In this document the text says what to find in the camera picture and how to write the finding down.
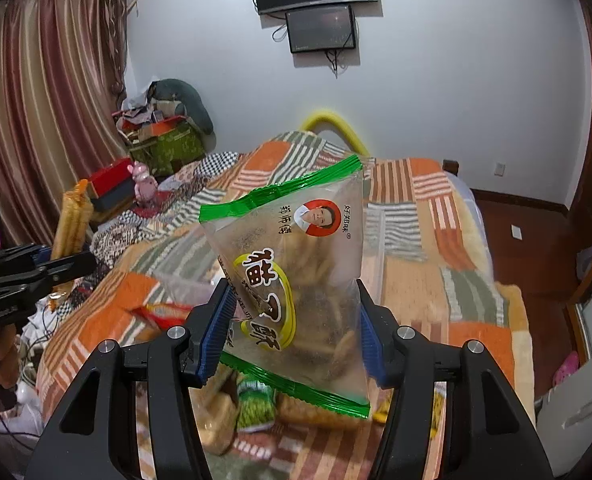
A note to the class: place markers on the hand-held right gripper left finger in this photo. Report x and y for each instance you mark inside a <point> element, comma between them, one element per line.
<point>215,332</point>

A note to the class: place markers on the clear plastic container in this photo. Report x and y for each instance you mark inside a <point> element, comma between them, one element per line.
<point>186,290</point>

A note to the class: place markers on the striped brown curtain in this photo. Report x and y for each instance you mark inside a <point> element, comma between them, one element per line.
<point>41,110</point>

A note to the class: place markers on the small black wall monitor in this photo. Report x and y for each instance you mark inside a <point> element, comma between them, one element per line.
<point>321,27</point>

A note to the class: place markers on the red box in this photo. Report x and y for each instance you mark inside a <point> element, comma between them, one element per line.
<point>108,175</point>

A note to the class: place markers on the yellow bed headboard hoop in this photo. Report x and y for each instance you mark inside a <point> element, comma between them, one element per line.
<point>333,120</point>

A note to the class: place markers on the pink slippers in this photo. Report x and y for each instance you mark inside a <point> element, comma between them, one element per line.
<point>566,367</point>

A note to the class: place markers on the orange cardboard box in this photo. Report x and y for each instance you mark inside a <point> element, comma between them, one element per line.
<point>151,129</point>

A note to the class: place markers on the yellow stick snack bundle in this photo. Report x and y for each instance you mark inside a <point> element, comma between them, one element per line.
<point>71,225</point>

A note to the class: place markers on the round biscuit roll pack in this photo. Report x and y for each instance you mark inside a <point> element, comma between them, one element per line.
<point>306,412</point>

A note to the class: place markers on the biscuit pack brown label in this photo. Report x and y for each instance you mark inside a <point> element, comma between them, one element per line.
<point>218,415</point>

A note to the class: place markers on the pink plush toy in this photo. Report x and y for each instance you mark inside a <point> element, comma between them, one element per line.
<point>145,185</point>

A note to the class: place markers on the orange patchwork blanket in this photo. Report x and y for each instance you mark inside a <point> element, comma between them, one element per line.
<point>426,260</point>

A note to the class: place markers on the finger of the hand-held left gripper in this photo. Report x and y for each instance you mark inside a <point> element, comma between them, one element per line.
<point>73,266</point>
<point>11,257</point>

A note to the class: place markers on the green pea snack packet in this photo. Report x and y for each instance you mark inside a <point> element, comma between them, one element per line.
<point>256,405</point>

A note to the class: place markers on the white wall socket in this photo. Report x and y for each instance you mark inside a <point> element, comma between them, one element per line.
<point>499,169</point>

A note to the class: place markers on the white cabinet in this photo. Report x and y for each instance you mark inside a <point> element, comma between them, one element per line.
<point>581,410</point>

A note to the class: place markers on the checkered patterned quilt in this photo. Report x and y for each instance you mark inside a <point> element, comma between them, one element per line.
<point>141,230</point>

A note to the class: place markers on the clear green-edged snack bag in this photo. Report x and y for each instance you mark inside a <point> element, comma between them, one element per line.
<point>301,270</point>

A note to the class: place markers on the red snack packet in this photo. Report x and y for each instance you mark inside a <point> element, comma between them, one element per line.
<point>163,314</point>

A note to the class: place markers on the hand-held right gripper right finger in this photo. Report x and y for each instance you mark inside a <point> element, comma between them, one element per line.
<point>374,350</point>

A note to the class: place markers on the person's left hand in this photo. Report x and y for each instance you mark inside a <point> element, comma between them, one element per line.
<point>5,357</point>

